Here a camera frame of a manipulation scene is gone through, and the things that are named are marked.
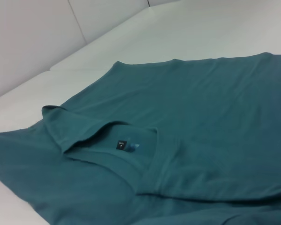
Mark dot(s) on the teal t-shirt with FREE print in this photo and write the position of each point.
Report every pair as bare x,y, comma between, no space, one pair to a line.
178,117

